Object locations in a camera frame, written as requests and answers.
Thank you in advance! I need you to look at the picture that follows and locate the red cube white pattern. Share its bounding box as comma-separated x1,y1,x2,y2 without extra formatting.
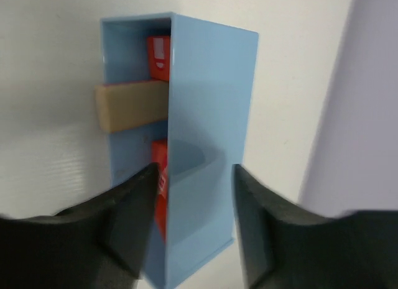
152,139,168,241

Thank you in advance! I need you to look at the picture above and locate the long natural wood block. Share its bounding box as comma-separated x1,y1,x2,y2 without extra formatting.
95,80,169,134

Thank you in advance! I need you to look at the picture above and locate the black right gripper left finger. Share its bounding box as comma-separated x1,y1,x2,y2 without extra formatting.
1,163,159,288

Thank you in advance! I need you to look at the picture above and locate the light blue plastic box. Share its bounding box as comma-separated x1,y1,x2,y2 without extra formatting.
101,12,259,288

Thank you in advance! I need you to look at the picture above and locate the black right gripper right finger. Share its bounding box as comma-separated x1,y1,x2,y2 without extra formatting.
233,164,397,288

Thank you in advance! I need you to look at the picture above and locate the red cube white letter N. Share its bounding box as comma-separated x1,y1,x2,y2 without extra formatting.
147,36,170,81

